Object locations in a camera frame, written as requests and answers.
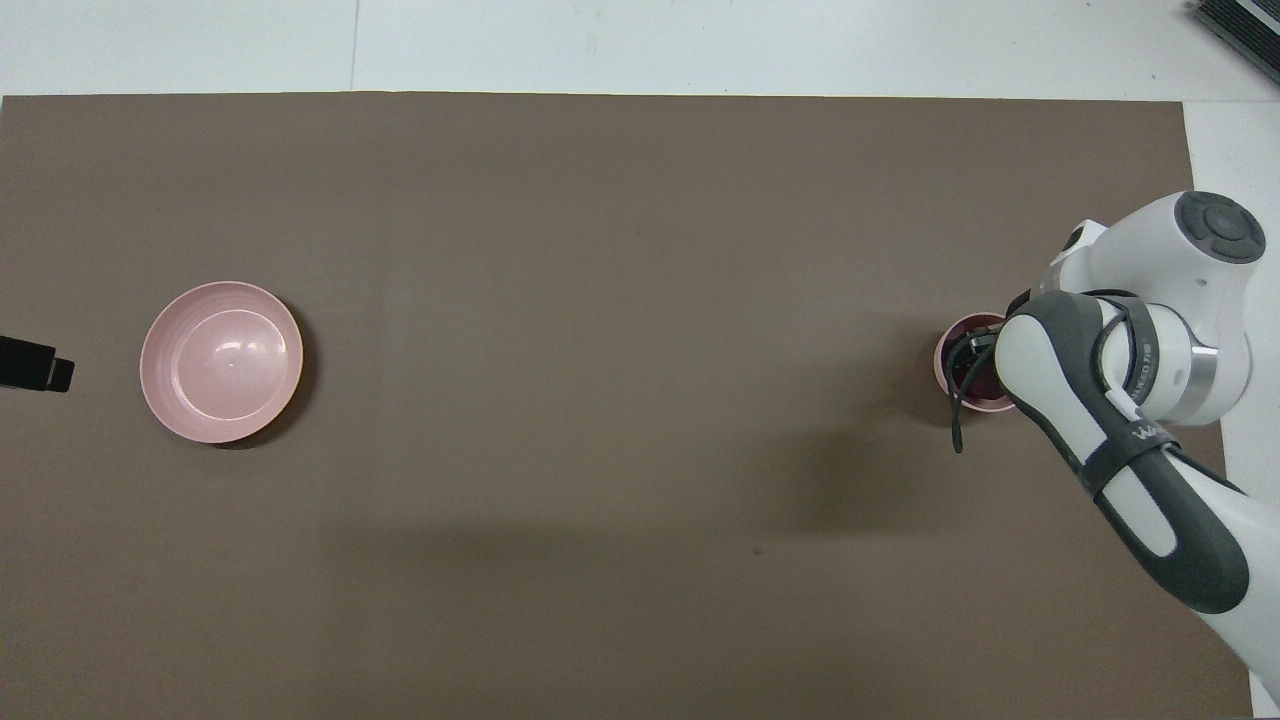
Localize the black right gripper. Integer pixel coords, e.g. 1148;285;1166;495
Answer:
966;288;1046;353

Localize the dark red apple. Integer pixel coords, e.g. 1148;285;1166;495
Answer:
945;316;1011;401

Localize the pink bowl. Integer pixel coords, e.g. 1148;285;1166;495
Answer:
934;312;1017;413

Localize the pink plate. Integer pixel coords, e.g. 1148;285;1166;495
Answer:
140;281;304;444

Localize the brown table mat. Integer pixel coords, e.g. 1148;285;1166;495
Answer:
0;92;1256;720

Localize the dark ribbed panel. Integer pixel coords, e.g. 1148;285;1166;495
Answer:
1190;0;1280;83

